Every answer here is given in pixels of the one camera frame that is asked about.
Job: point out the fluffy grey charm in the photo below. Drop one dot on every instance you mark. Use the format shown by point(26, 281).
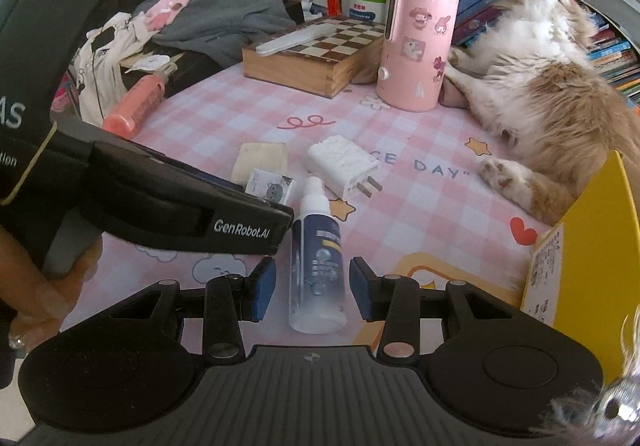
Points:
point(615, 406)

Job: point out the person's left hand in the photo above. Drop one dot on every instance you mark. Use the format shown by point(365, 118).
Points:
point(45, 306)

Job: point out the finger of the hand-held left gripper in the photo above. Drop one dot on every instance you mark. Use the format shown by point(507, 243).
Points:
point(150, 171)

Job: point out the clear spray bottle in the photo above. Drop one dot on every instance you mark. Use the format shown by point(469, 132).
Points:
point(317, 276)

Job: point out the orange and white cat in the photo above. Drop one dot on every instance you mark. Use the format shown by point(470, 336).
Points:
point(550, 91)

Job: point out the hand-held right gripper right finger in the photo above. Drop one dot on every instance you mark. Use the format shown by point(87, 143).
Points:
point(359, 288)

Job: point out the pink plush mitten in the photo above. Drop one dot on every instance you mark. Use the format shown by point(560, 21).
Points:
point(167, 8)

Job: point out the small white carton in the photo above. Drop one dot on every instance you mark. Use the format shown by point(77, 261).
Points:
point(272, 188)

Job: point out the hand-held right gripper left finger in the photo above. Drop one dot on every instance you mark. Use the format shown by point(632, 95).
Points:
point(265, 288)

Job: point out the grey cloth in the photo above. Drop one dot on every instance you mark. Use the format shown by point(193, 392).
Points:
point(225, 26)

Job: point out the pink checked desktop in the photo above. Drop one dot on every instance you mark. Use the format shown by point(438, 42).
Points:
point(240, 116)

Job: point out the white charger plug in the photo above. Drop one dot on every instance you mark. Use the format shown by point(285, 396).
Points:
point(335, 158)

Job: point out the white flat case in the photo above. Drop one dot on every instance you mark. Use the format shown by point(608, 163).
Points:
point(290, 40)

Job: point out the wooden chessboard box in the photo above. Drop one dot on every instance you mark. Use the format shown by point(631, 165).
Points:
point(310, 71)

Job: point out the white tub green rim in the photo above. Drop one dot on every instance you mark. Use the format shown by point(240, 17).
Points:
point(367, 8)

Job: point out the pink sticker-covered canister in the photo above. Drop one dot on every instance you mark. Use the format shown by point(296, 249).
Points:
point(415, 51)

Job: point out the coral orange bottle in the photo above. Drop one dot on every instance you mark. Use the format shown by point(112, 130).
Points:
point(135, 101)

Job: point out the yellow cardboard box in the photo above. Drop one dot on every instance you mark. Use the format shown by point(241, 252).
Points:
point(600, 251)

